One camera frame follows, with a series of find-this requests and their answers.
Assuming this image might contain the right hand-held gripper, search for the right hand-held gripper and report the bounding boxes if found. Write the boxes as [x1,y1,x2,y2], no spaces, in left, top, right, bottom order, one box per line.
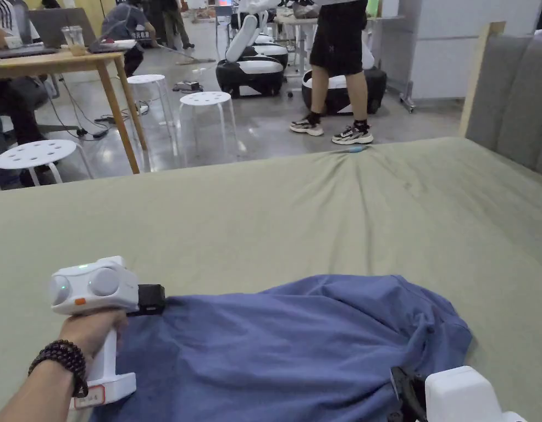
[389,366,529,422]

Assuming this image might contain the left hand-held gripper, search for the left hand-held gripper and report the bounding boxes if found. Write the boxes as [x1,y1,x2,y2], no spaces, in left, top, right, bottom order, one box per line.
[49,256,166,412]

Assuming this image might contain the dark blue shirt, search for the dark blue shirt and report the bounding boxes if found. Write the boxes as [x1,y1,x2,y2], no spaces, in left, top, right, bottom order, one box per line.
[88,274,474,422]

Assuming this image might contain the person's left hand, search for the person's left hand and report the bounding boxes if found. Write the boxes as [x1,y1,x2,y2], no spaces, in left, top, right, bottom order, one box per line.
[59,308,129,365]

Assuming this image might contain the white round stool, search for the white round stool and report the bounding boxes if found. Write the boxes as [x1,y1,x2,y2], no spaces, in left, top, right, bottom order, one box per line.
[0,139,94,192]
[178,91,237,169]
[126,74,176,148]

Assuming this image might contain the bed with pale green sheet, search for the bed with pale green sheet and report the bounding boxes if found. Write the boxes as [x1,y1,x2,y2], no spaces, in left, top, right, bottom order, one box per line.
[0,136,542,422]

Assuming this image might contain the wooden table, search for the wooden table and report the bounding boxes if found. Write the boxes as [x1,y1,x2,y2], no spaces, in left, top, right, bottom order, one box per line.
[0,8,148,175]

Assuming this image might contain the white and black robot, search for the white and black robot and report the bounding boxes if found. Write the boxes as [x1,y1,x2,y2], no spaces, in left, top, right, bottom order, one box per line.
[215,0,290,99]
[301,30,389,117]

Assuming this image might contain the grey padded headboard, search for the grey padded headboard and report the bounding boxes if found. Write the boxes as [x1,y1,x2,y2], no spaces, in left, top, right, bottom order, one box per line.
[458,21,542,182]

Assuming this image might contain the black floor cable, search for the black floor cable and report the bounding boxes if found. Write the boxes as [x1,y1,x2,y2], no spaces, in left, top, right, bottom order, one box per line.
[59,79,150,141]

